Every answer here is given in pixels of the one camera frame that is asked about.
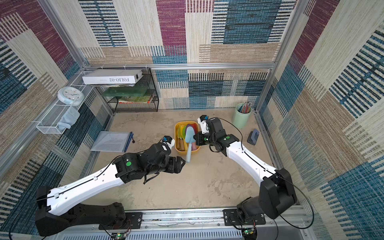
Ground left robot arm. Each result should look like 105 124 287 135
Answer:
35 143 186 237

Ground light blue shovel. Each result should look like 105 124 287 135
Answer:
185 125 195 163

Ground black wire mesh shelf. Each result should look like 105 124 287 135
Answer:
96 68 159 115

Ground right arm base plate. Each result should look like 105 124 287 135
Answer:
222 208 266 227

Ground red shovel wooden handle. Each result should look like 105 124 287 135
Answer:
192 123 199 134

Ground white round clock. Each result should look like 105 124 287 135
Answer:
57 87 85 107

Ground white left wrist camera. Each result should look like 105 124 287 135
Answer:
162 136 176 149

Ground coloured pencils in cup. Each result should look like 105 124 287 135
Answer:
238 102 252 114

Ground green book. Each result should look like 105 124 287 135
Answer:
102 87 148 97

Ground mint green pencil cup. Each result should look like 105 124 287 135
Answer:
233 103 252 129

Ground colourful picture book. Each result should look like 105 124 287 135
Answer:
118 95 153 104

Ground white folio box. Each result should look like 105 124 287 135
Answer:
83 69 143 85

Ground green shovel wooden handle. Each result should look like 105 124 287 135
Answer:
177 138 185 152

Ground yellow plastic storage box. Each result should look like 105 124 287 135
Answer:
175 121 199 155

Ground purple shovel pink handle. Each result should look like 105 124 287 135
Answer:
185 124 197 151

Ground white wire basket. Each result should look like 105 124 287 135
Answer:
36 84 93 135

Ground green shovel orange handle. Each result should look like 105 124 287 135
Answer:
178 125 186 140

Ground light blue cloth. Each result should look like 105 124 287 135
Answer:
58 107 80 131

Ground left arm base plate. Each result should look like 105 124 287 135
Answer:
120 212 143 230

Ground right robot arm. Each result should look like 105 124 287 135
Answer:
194 115 297 223

